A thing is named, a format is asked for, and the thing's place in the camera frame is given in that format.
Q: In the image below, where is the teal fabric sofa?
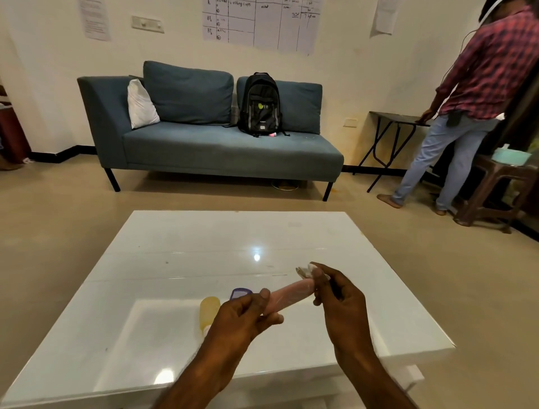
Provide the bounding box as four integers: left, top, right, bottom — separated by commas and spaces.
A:
77, 60, 345, 202

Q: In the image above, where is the yellow bottle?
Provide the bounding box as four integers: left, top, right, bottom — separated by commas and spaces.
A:
199, 296, 221, 338

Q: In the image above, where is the black backpack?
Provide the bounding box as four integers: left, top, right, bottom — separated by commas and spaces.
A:
223, 72, 290, 139

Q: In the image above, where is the person's right forearm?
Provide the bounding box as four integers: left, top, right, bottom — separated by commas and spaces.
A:
341, 349, 418, 409

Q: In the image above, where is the pink bottle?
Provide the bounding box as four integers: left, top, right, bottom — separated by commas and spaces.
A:
263, 280, 317, 316

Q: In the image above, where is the white wall switch plate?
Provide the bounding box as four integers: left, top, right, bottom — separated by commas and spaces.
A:
131, 15, 165, 34

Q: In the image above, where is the white wall chart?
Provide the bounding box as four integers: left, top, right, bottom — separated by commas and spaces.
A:
202, 0, 324, 56

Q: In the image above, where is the brown plastic stool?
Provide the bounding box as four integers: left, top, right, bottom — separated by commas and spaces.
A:
453, 153, 539, 235

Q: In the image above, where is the person's left hand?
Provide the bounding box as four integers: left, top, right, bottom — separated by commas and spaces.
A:
197, 288, 285, 382

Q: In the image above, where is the dark red cabinet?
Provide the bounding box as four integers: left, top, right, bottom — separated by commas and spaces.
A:
0, 101, 33, 164

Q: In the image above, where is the white printed notice sheet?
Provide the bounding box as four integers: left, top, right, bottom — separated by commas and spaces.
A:
77, 0, 112, 42

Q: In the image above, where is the person's right hand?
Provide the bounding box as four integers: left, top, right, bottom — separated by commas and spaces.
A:
309, 262, 376, 363

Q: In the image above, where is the curled white paper sheet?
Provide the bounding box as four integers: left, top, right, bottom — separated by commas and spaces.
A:
369, 0, 401, 39

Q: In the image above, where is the teal sofa back cushion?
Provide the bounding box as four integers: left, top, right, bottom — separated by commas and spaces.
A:
143, 60, 235, 126
236, 76, 323, 135

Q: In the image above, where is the white pillow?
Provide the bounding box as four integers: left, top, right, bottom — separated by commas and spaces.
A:
127, 79, 161, 130

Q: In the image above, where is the pale teal box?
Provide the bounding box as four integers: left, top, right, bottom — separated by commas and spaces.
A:
491, 143, 533, 166

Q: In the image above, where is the white glossy table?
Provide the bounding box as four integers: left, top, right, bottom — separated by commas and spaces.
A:
0, 210, 458, 409

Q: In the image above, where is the black folding table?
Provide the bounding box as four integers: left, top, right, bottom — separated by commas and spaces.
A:
353, 111, 430, 194

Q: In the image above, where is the person's left forearm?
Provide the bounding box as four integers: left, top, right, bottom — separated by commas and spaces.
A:
153, 358, 241, 409

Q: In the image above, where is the white wiping tissue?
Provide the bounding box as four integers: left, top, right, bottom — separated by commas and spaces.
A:
294, 262, 331, 282

